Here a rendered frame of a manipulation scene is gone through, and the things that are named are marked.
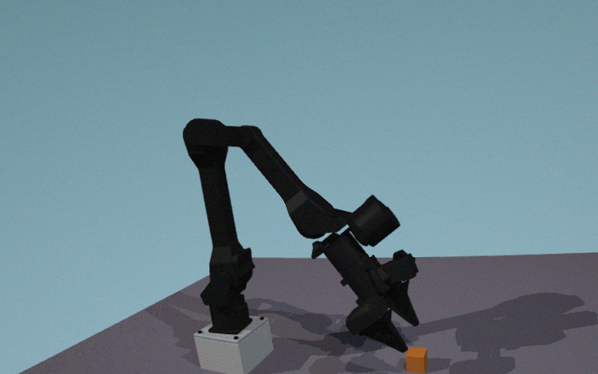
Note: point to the orange block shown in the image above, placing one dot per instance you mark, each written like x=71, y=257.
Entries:
x=416, y=360

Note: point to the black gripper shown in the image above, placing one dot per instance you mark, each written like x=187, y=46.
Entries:
x=371, y=317

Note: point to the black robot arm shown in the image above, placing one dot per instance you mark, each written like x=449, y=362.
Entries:
x=231, y=266

